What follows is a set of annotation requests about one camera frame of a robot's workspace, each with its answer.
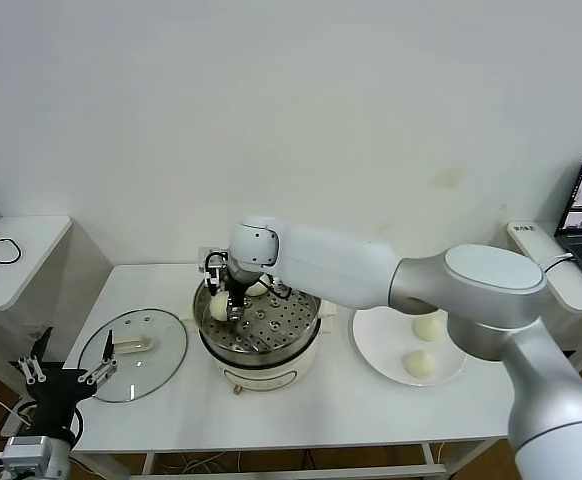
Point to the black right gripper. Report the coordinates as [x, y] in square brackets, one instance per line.
[238, 290]

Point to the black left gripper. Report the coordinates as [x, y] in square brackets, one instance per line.
[58, 395]

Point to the white steamed baozi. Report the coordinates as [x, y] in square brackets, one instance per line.
[427, 330]
[257, 290]
[219, 306]
[419, 365]

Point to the round glass pot lid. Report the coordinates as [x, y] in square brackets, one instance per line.
[166, 345]

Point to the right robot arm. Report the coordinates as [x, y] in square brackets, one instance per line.
[346, 265]

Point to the stainless steel steamer basket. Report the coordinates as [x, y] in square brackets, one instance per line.
[271, 332]

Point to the white round plate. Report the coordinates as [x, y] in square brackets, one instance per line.
[376, 345]

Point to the white labelled box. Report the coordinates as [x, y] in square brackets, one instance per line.
[523, 229]

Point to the white side table with laptop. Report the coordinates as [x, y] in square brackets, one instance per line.
[578, 295]

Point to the white wall socket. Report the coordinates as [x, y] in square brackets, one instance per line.
[33, 331]

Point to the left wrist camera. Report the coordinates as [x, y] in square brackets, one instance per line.
[26, 450]

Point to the white main table frame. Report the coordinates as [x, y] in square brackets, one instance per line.
[291, 470]

